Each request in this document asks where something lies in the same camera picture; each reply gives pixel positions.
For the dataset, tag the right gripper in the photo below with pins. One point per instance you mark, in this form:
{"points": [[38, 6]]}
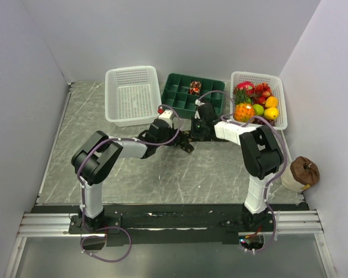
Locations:
{"points": [[195, 134]]}

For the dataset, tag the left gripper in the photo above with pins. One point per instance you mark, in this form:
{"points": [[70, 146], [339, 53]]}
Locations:
{"points": [[171, 131]]}

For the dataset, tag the black gold floral tie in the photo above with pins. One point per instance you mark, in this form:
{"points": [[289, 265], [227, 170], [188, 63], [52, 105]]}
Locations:
{"points": [[185, 138]]}

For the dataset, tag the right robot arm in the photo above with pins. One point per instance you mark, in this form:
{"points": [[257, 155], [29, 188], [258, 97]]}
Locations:
{"points": [[260, 150]]}

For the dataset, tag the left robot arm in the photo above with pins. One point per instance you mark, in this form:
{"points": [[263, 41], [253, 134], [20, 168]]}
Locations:
{"points": [[94, 161]]}

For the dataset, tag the red floral rolled tie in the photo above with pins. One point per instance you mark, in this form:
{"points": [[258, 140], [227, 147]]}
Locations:
{"points": [[195, 88]]}

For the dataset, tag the green divided organizer tray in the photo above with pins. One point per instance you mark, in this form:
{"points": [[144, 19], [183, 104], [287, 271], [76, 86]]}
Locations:
{"points": [[176, 94]]}

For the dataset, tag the orange pineapple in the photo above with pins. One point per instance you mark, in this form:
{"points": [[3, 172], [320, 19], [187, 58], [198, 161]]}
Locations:
{"points": [[243, 106]]}

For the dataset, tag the white empty plastic basket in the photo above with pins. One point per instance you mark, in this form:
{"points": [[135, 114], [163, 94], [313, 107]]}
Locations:
{"points": [[132, 95]]}

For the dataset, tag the pink dragon fruit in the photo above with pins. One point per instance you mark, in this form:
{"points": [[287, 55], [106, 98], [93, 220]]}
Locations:
{"points": [[247, 87]]}

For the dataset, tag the green apple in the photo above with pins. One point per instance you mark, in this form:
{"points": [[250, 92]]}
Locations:
{"points": [[259, 110]]}

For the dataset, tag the dark grapes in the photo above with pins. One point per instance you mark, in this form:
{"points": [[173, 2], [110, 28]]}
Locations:
{"points": [[262, 121]]}

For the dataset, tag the red strawberries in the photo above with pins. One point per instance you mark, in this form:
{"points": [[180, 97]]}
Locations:
{"points": [[261, 93]]}

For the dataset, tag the yellow lemon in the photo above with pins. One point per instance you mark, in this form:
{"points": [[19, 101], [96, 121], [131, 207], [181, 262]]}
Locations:
{"points": [[271, 113]]}

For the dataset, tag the orange fruit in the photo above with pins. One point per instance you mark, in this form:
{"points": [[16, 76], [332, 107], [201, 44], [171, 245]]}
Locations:
{"points": [[271, 102]]}

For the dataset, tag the white fruit basket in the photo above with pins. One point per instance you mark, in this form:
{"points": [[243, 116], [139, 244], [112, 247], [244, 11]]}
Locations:
{"points": [[276, 85]]}

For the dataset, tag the brown paper bag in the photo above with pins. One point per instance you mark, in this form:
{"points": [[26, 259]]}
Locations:
{"points": [[300, 175]]}

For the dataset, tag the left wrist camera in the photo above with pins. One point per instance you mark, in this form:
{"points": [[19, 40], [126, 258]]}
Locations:
{"points": [[166, 115]]}

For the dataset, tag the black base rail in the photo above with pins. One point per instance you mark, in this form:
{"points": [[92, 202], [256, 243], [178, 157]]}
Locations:
{"points": [[163, 223]]}

